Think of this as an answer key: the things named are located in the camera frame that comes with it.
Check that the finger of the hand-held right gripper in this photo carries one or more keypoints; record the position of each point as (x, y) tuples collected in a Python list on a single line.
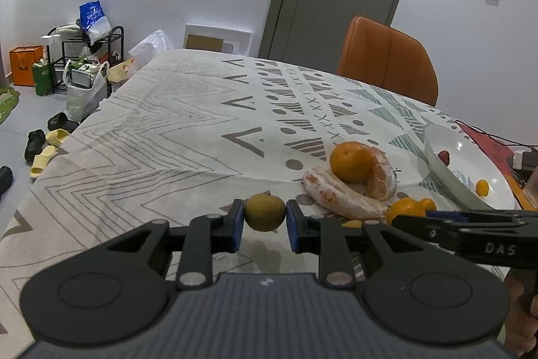
[(424, 230), (475, 216)]

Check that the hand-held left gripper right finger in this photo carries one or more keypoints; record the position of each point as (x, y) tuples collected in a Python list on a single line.
[(294, 230)]

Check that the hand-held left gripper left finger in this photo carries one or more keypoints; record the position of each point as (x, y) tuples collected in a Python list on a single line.
[(236, 225)]

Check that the medium orange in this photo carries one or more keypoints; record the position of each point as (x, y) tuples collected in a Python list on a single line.
[(405, 211)]

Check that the small orange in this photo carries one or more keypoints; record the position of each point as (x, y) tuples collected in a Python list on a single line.
[(482, 187), (429, 203), (352, 223)]

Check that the brownish green round fruit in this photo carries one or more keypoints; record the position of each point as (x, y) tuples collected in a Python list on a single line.
[(264, 213)]

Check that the long peeled pomelo segment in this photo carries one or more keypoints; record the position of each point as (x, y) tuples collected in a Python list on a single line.
[(336, 198)]

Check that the white plate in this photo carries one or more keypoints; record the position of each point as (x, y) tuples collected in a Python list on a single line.
[(462, 155)]

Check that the curled peeled pomelo segment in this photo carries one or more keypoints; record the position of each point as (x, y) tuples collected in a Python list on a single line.
[(381, 174)]

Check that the large orange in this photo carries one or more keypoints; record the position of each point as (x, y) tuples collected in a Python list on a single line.
[(352, 162)]

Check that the person's right hand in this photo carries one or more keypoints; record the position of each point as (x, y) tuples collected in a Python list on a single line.
[(523, 312)]

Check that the small red fruit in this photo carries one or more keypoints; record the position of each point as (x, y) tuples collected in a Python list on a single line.
[(444, 157)]

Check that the red orange printed mat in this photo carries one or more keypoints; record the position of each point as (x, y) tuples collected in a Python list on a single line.
[(491, 148)]

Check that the white charger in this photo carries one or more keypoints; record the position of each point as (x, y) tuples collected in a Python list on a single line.
[(521, 159)]

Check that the orange leather chair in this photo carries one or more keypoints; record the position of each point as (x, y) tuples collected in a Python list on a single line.
[(386, 60)]

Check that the white foam board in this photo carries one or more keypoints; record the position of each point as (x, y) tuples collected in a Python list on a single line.
[(218, 40)]

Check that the beige paper bag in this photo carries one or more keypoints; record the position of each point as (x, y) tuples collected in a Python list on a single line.
[(122, 71)]

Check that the clear plastic bag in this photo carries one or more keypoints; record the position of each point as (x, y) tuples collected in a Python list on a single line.
[(153, 47)]

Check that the white plastic bag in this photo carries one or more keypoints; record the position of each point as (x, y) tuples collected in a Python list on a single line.
[(86, 96)]

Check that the yellow slipper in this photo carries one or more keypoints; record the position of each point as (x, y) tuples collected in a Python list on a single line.
[(42, 161), (56, 137)]

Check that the black slipper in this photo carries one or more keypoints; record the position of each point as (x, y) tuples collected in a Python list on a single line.
[(63, 121), (34, 142), (4, 178)]

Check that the black shoe rack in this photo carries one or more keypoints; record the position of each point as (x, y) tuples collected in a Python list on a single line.
[(115, 43)]

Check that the green bag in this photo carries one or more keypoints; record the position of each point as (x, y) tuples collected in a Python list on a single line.
[(44, 78)]

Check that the blue and white bag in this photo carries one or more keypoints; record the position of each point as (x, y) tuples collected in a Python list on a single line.
[(93, 19)]

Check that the beige cloth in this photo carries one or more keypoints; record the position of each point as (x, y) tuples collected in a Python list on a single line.
[(69, 30)]

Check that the green floor mat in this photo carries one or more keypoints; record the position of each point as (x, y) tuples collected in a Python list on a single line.
[(6, 103)]

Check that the small white box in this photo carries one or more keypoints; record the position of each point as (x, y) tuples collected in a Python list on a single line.
[(50, 40)]

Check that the orange paper bag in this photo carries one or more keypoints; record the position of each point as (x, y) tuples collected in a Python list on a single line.
[(25, 66)]

